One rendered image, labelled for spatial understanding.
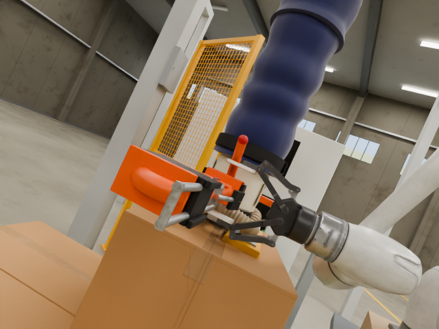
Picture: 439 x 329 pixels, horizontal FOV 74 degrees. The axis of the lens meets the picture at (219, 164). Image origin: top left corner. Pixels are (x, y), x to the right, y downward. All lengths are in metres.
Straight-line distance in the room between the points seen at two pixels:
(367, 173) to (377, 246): 11.77
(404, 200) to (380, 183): 11.54
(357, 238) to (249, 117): 0.42
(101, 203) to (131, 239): 1.62
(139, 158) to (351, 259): 0.45
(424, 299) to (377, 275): 0.54
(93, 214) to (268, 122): 1.72
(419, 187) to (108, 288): 0.74
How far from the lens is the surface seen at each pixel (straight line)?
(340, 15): 0.98
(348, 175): 12.35
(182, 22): 2.35
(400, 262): 0.65
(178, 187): 0.21
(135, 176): 0.28
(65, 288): 1.13
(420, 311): 1.18
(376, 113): 13.00
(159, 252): 0.64
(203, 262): 0.63
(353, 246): 0.62
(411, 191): 0.83
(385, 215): 0.84
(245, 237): 0.63
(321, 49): 0.93
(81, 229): 2.37
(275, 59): 0.88
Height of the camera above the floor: 1.11
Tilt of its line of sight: level
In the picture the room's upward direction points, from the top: 25 degrees clockwise
